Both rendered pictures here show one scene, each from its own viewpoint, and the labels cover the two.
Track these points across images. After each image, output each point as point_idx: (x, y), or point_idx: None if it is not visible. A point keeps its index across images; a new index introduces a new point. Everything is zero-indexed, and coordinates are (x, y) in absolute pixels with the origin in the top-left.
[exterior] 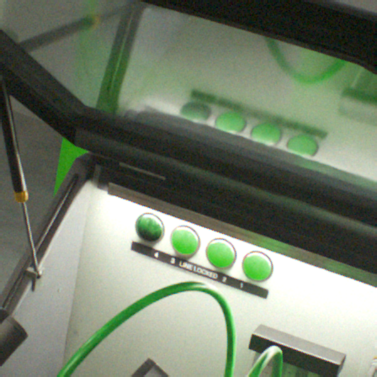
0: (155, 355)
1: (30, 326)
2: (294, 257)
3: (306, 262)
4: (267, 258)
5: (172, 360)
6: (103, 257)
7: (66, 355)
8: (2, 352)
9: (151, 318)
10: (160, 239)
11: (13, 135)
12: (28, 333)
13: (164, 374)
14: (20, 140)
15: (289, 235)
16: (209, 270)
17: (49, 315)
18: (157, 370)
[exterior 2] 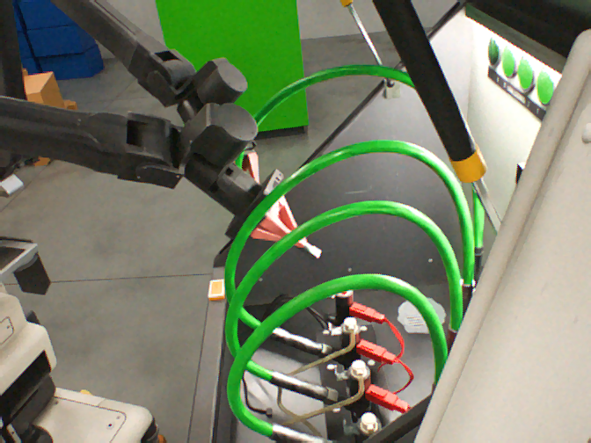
0: (495, 185)
1: (392, 131)
2: (550, 64)
3: (558, 70)
4: (550, 75)
5: (501, 192)
6: (477, 85)
7: None
8: (208, 96)
9: (494, 147)
10: (498, 61)
11: None
12: (229, 85)
13: (208, 112)
14: None
15: (568, 40)
16: (521, 94)
17: (425, 131)
18: (207, 108)
